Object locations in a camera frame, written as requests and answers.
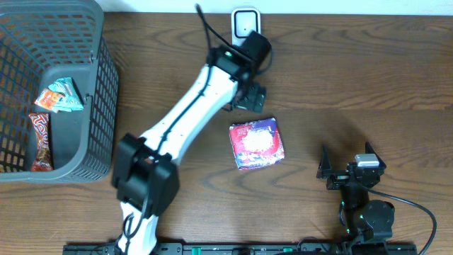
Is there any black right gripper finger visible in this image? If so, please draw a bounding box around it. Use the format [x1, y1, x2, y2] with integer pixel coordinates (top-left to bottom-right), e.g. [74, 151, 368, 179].
[316, 145, 332, 179]
[365, 142, 382, 163]

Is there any red purple snack bag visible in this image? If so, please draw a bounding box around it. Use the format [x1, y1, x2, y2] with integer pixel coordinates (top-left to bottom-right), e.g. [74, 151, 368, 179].
[229, 118, 285, 170]

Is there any teal snack wrapper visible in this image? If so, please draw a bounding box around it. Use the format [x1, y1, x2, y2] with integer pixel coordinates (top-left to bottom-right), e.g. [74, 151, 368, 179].
[48, 77, 84, 112]

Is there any orange small snack packet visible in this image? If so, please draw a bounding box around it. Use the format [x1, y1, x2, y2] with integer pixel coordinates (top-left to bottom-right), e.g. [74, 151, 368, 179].
[34, 89, 65, 113]

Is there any red chocolate bar wrapper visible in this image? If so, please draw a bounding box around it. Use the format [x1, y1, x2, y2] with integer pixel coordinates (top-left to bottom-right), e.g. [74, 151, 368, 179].
[28, 113, 54, 172]

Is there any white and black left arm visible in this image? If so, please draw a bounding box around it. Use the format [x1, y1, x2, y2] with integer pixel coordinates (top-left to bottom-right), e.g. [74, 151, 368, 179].
[111, 45, 273, 254]

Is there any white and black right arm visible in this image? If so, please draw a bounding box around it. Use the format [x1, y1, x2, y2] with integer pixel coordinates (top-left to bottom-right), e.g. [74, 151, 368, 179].
[316, 142, 395, 243]

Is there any white barcode scanner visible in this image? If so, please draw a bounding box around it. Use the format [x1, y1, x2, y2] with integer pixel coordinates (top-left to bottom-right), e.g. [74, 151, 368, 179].
[231, 8, 261, 46]

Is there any dark grey plastic basket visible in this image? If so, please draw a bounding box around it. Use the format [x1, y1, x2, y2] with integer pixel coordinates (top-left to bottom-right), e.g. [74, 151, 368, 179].
[1, 0, 119, 183]

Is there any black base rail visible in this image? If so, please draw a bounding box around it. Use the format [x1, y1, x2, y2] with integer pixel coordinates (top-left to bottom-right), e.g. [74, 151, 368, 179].
[62, 242, 418, 255]

